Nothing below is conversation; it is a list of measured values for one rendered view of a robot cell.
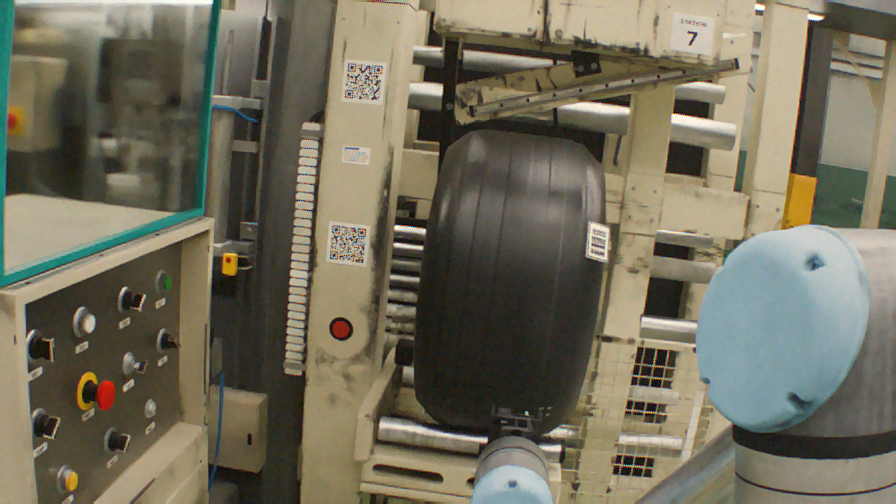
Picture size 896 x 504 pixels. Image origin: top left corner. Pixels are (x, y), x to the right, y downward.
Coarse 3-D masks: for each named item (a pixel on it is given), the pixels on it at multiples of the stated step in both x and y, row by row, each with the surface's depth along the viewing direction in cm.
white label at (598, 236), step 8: (592, 224) 120; (600, 224) 120; (592, 232) 119; (600, 232) 120; (608, 232) 120; (592, 240) 119; (600, 240) 119; (608, 240) 120; (592, 248) 118; (600, 248) 119; (608, 248) 120; (592, 256) 118; (600, 256) 119
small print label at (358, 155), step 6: (348, 150) 135; (354, 150) 135; (360, 150) 135; (366, 150) 134; (342, 156) 135; (348, 156) 135; (354, 156) 135; (360, 156) 135; (366, 156) 135; (348, 162) 135; (354, 162) 135; (360, 162) 135; (366, 162) 135
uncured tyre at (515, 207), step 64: (448, 192) 124; (512, 192) 121; (576, 192) 122; (448, 256) 119; (512, 256) 118; (576, 256) 118; (448, 320) 119; (512, 320) 117; (576, 320) 117; (448, 384) 123; (512, 384) 121; (576, 384) 124
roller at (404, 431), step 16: (384, 416) 138; (384, 432) 135; (400, 432) 135; (416, 432) 135; (432, 432) 135; (448, 432) 135; (464, 432) 135; (480, 432) 135; (448, 448) 135; (464, 448) 135; (544, 448) 134; (560, 448) 134
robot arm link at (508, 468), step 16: (512, 448) 90; (480, 464) 91; (496, 464) 85; (512, 464) 84; (528, 464) 85; (544, 464) 91; (480, 480) 83; (496, 480) 81; (512, 480) 80; (528, 480) 80; (544, 480) 84; (480, 496) 80; (496, 496) 80; (512, 496) 80; (528, 496) 79; (544, 496) 80
